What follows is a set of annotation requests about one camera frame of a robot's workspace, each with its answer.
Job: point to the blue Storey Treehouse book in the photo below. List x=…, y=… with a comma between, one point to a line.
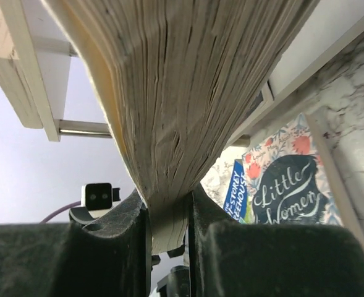
x=237, y=204

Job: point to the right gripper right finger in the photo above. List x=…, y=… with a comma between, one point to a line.
x=228, y=258

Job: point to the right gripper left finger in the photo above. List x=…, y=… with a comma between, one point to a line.
x=109, y=257

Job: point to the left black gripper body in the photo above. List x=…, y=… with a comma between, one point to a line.
x=86, y=219

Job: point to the Little Women floral book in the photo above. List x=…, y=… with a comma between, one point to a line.
x=292, y=178

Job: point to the yellow 130-Storey Treehouse book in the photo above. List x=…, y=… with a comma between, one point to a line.
x=174, y=80

